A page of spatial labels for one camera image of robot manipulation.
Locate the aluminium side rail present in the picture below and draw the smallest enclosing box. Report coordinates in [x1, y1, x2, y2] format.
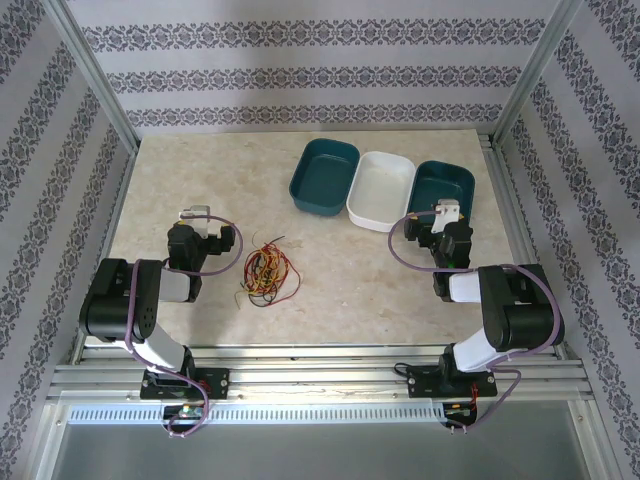
[72, 142, 141, 364]
[477, 130, 569, 361]

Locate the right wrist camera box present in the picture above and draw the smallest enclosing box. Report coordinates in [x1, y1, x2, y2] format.
[430, 198, 462, 235]

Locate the white plastic bin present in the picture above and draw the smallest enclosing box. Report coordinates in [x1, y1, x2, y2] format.
[345, 151, 416, 234]

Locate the aluminium frame post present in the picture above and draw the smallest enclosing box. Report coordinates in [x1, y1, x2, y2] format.
[489, 0, 596, 149]
[49, 0, 141, 154]

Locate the teal plastic bin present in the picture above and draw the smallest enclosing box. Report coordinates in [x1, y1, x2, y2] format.
[288, 138, 362, 219]
[405, 159, 477, 232]

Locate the white slotted cable duct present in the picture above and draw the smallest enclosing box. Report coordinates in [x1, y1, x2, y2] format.
[67, 402, 447, 425]

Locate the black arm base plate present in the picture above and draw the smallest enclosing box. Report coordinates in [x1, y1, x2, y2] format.
[139, 367, 231, 401]
[407, 367, 498, 400]

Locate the grey metal panel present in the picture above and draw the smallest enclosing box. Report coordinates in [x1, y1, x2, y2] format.
[37, 402, 609, 480]

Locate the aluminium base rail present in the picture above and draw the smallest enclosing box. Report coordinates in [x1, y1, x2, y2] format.
[47, 343, 596, 402]

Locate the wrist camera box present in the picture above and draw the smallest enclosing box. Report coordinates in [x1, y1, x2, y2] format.
[430, 198, 462, 235]
[178, 203, 212, 239]

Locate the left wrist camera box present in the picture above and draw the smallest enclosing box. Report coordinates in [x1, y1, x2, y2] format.
[178, 203, 212, 239]

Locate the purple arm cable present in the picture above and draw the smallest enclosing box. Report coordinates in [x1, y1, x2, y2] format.
[124, 213, 245, 440]
[388, 208, 562, 436]

